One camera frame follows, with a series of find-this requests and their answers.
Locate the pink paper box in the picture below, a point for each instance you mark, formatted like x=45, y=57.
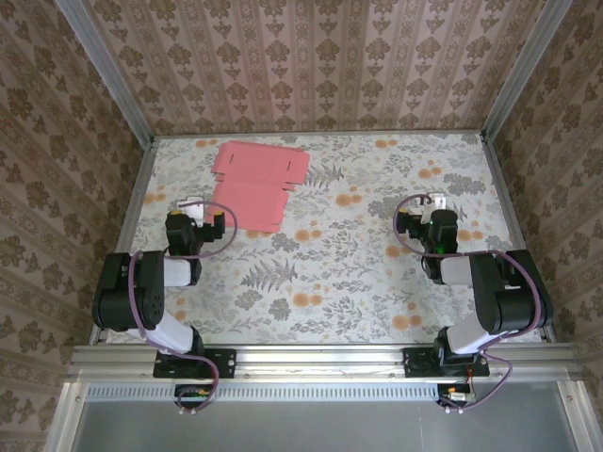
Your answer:
x=254, y=188

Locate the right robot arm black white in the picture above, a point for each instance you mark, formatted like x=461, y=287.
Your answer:
x=499, y=301

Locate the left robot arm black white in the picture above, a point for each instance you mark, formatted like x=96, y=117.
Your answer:
x=151, y=301

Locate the floral tablecloth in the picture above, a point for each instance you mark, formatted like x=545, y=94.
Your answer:
x=330, y=282

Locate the grey metal panel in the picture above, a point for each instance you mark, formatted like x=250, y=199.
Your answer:
x=306, y=428

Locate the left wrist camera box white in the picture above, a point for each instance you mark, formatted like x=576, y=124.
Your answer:
x=193, y=209

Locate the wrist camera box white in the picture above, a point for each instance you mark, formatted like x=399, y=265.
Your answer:
x=193, y=209
x=437, y=200

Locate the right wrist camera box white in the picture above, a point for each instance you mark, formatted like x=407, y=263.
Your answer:
x=437, y=200

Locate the aluminium table side rail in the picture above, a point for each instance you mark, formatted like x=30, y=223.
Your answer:
x=513, y=212
x=132, y=207

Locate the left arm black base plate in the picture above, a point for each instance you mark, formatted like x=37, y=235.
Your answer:
x=221, y=363

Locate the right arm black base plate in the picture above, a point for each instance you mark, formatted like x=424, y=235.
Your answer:
x=417, y=363

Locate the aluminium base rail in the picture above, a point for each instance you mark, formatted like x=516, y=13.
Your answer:
x=320, y=360

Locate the aluminium corner post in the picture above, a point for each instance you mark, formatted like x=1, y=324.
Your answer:
x=523, y=70
x=108, y=70

